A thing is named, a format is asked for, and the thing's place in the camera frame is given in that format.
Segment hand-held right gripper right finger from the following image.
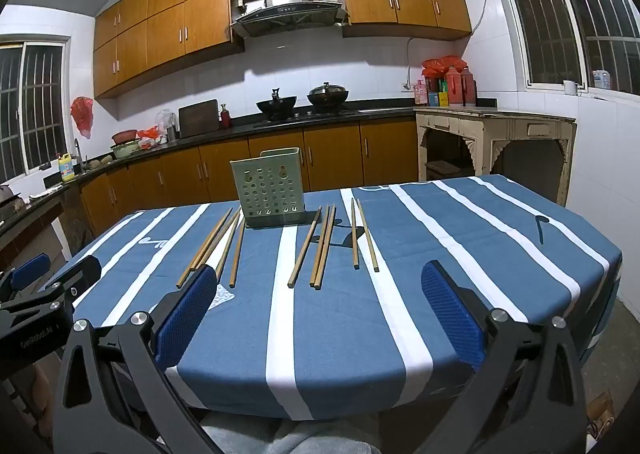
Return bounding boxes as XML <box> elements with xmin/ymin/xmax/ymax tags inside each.
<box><xmin>421</xmin><ymin>260</ymin><xmax>588</xmax><ymax>454</ymax></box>

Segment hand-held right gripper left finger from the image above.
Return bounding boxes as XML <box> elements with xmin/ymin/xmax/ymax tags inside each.
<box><xmin>51</xmin><ymin>264</ymin><xmax>221</xmax><ymax>454</ymax></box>

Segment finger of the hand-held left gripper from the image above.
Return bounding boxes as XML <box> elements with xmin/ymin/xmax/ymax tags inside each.
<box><xmin>30</xmin><ymin>255</ymin><xmax>102</xmax><ymax>307</ymax></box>
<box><xmin>0</xmin><ymin>254</ymin><xmax>52</xmax><ymax>302</ymax></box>

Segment wooden chopstick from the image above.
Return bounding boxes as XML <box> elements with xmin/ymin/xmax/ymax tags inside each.
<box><xmin>217</xmin><ymin>215</ymin><xmax>242</xmax><ymax>282</ymax></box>
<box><xmin>315</xmin><ymin>204</ymin><xmax>336</xmax><ymax>290</ymax></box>
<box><xmin>186</xmin><ymin>209</ymin><xmax>241</xmax><ymax>285</ymax></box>
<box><xmin>310</xmin><ymin>205</ymin><xmax>331</xmax><ymax>285</ymax></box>
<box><xmin>288</xmin><ymin>206</ymin><xmax>322</xmax><ymax>289</ymax></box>
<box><xmin>230</xmin><ymin>218</ymin><xmax>246</xmax><ymax>285</ymax></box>
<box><xmin>176</xmin><ymin>207</ymin><xmax>234</xmax><ymax>289</ymax></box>
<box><xmin>356</xmin><ymin>199</ymin><xmax>380</xmax><ymax>273</ymax></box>
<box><xmin>350</xmin><ymin>198</ymin><xmax>359</xmax><ymax>269</ymax></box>

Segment green perforated utensil holder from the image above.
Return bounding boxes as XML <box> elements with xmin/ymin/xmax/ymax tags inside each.
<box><xmin>229</xmin><ymin>147</ymin><xmax>307</xmax><ymax>229</ymax></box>

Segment blue white striped tablecloth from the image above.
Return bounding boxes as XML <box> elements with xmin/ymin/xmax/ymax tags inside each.
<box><xmin>47</xmin><ymin>174</ymin><xmax>623</xmax><ymax>422</ymax></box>

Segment green basin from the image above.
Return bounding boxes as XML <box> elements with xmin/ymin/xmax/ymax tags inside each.
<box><xmin>110</xmin><ymin>140</ymin><xmax>142</xmax><ymax>159</ymax></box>

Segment red hanging plastic bag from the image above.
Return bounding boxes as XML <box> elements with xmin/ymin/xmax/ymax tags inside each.
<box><xmin>70</xmin><ymin>96</ymin><xmax>95</xmax><ymax>139</ymax></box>

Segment dark cutting board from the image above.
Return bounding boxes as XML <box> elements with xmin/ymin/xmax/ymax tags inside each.
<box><xmin>178</xmin><ymin>99</ymin><xmax>221</xmax><ymax>139</ymax></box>

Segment black kitchen countertop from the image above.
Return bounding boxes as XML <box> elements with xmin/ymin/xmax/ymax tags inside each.
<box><xmin>0</xmin><ymin>101</ymin><xmax>418</xmax><ymax>229</ymax></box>

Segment worn cream side table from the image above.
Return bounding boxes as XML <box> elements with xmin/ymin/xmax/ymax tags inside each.
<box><xmin>415</xmin><ymin>106</ymin><xmax>578</xmax><ymax>207</ymax></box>

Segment orange base cabinets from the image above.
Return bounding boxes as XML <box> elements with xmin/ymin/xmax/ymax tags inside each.
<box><xmin>80</xmin><ymin>118</ymin><xmax>420</xmax><ymax>237</ymax></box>

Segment green and yellow boxes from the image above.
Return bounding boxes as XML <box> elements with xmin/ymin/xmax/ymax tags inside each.
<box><xmin>427</xmin><ymin>78</ymin><xmax>448</xmax><ymax>107</ymax></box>

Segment red thermos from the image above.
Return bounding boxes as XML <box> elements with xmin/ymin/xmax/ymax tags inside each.
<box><xmin>445</xmin><ymin>66</ymin><xmax>463</xmax><ymax>107</ymax></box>
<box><xmin>461</xmin><ymin>66</ymin><xmax>477</xmax><ymax>107</ymax></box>

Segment black wok with lid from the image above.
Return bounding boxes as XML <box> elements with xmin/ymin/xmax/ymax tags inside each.
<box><xmin>307</xmin><ymin>82</ymin><xmax>349</xmax><ymax>109</ymax></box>

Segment steel range hood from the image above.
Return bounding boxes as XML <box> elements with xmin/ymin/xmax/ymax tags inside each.
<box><xmin>230</xmin><ymin>0</ymin><xmax>349</xmax><ymax>38</ymax></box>

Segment large barred window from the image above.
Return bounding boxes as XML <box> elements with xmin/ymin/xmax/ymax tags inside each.
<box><xmin>492</xmin><ymin>0</ymin><xmax>640</xmax><ymax>94</ymax></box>

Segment barred window with white frame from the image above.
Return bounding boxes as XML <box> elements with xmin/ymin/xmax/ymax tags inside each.
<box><xmin>0</xmin><ymin>41</ymin><xmax>68</xmax><ymax>179</ymax></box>

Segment black wok with handle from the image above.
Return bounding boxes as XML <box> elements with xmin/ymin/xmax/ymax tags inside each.
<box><xmin>256</xmin><ymin>88</ymin><xmax>297</xmax><ymax>122</ymax></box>

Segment orange wall cabinets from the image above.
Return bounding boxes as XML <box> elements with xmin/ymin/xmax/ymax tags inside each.
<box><xmin>93</xmin><ymin>0</ymin><xmax>473</xmax><ymax>99</ymax></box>

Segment white wall cable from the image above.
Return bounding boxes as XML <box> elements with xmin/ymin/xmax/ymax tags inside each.
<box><xmin>406</xmin><ymin>0</ymin><xmax>496</xmax><ymax>89</ymax></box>

